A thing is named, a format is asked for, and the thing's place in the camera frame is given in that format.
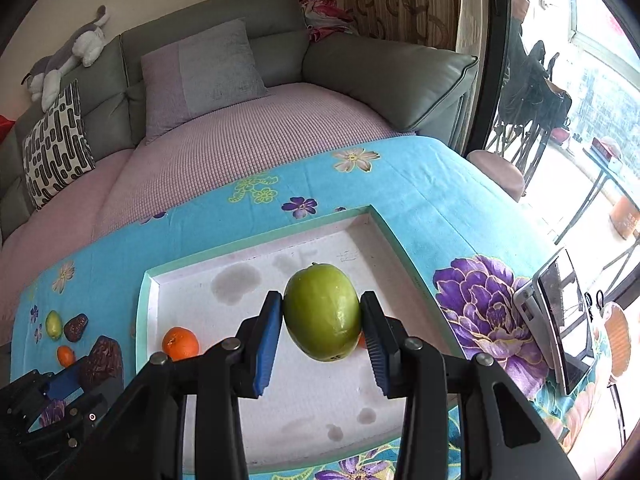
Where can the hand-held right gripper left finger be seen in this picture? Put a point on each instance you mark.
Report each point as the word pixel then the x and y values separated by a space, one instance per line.
pixel 265 347

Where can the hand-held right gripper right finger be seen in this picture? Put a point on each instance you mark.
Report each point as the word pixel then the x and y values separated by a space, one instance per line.
pixel 375 355

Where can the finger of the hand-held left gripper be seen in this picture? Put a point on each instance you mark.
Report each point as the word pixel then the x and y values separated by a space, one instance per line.
pixel 62 385
pixel 95 402

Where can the small tangerine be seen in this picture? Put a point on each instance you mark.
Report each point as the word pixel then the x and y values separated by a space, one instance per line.
pixel 361 341

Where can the large tangerine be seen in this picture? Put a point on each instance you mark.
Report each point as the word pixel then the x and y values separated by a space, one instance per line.
pixel 180 342
pixel 65 356

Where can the dark avocado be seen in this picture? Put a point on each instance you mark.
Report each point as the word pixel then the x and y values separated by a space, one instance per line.
pixel 76 327
pixel 102 362

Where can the green mango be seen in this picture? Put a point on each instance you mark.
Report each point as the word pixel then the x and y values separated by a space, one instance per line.
pixel 322 312

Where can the white tray with green rim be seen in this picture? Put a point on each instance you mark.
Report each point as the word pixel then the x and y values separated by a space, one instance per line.
pixel 310 410

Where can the grey tablet stand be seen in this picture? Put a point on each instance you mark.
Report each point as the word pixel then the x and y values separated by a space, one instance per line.
pixel 525 302

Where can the pink waffle sofa cover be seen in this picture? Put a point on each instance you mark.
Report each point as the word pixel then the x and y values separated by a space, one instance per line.
pixel 250 150

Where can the round pink stool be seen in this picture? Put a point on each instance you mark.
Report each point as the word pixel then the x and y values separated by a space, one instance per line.
pixel 495 167

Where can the black and white patterned cushion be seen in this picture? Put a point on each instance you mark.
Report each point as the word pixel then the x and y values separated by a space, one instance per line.
pixel 57 150

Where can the orange woven chair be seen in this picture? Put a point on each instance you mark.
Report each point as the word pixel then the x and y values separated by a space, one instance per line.
pixel 617 335

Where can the red cloth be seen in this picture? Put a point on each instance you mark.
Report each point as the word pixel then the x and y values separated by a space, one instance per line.
pixel 5 127

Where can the grey sofa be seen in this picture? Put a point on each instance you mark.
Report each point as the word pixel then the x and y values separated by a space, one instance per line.
pixel 390 85

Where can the grey and pink cushion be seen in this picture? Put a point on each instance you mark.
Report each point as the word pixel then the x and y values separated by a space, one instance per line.
pixel 210 75

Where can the balcony folding table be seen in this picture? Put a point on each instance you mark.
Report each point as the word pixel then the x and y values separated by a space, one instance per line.
pixel 607 170

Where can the black folding chair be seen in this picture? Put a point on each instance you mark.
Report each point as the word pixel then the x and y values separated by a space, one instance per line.
pixel 530 85

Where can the pink crumpled cloth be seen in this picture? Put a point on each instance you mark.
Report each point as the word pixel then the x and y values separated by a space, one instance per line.
pixel 325 15

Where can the grey and white plush cat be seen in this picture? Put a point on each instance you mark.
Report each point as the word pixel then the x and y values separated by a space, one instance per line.
pixel 75 45

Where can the brown patterned curtain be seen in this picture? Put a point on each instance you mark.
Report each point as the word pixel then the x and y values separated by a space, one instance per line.
pixel 400 0

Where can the black sliding door frame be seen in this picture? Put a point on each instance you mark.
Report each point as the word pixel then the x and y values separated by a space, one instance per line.
pixel 492 60

